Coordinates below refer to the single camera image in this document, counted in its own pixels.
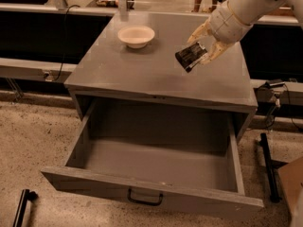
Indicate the black rxbar chocolate bar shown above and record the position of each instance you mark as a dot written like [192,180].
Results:
[190,56]

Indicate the white ceramic bowl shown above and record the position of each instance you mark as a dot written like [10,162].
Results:
[136,36]

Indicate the brown cardboard box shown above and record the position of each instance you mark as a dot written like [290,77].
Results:
[291,178]

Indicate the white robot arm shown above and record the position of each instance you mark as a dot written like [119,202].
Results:
[250,11]

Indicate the black drawer handle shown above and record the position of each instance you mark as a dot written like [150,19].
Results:
[144,200]

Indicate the grey cabinet counter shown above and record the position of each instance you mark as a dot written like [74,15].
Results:
[152,73]

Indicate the grey open top drawer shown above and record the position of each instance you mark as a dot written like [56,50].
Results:
[190,155]

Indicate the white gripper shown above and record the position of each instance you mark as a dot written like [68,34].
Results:
[226,26]

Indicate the black floor leg left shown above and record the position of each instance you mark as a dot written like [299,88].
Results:
[26,196]

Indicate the grey metal rail bench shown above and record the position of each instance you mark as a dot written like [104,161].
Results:
[35,70]

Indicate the black floor leg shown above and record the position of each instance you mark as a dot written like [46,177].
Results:
[26,196]
[274,195]

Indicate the black floor leg right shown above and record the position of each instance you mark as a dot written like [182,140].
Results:
[274,195]

